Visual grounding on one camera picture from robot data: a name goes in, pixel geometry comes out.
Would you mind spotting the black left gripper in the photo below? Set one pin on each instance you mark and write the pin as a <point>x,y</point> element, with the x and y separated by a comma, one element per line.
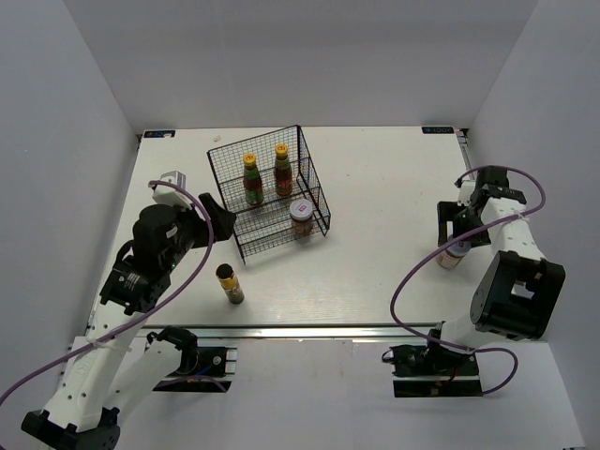
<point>223,219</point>

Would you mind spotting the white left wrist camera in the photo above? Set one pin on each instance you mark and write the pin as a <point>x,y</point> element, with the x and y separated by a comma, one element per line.
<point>171,190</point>

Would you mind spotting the aluminium front rail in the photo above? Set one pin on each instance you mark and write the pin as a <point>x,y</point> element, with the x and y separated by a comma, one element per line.
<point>300,331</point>

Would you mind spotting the blue label sticker left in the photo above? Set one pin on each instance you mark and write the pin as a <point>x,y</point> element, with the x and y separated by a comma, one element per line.
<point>159,134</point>

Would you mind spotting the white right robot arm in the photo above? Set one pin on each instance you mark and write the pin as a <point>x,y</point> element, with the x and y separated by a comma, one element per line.
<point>517,294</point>

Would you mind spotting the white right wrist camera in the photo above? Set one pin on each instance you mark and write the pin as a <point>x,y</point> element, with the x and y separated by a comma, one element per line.
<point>465,191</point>

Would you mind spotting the orange jar white lid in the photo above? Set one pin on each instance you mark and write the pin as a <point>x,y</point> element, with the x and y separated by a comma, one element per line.
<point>301,214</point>

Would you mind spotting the red chili sauce bottle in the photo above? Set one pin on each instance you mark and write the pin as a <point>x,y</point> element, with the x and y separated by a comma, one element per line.
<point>283,171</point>

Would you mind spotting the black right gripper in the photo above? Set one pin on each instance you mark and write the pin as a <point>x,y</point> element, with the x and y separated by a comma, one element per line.
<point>445,213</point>

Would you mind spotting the blue label sticker right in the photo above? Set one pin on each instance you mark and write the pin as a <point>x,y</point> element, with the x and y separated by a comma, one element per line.
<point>437,130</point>

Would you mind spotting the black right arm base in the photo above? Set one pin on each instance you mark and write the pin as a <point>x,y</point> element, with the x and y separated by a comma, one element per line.
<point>431,371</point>

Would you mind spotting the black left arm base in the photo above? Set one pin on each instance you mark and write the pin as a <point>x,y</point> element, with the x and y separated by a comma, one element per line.
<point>204,368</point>

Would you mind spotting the green label sauce bottle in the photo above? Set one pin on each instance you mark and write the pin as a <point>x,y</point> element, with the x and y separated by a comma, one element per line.
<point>252,181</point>

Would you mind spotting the black wire tiered rack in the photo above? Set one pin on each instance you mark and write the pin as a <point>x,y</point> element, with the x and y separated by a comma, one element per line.
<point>269,224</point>

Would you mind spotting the black cap pepper shaker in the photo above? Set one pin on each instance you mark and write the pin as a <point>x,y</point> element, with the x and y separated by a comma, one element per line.
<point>230,284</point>

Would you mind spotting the blue label sticker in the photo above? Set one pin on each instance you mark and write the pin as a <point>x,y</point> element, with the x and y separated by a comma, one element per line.
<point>159,134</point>
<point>437,130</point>

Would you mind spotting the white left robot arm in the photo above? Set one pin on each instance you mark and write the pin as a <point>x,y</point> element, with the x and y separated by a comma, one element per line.
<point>95,398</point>

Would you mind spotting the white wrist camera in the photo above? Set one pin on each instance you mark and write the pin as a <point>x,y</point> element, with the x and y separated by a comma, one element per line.
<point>171,190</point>
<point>465,191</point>

